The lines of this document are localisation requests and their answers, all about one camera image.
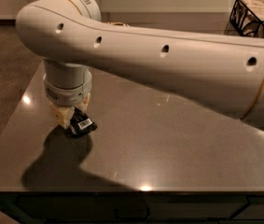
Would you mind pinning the black wire napkin basket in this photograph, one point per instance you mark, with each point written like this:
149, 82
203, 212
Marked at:
247, 18

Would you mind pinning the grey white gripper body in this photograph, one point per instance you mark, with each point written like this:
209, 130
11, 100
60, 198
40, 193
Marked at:
67, 93

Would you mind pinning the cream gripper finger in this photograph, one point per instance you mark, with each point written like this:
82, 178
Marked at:
84, 104
62, 114

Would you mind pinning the sea salt chips bag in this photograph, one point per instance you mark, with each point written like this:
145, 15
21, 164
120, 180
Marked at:
118, 24

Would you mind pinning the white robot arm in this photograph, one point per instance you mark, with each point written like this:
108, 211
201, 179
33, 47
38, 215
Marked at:
223, 73

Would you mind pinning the black rxbar chocolate bar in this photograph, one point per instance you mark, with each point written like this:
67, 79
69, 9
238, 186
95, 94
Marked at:
80, 125

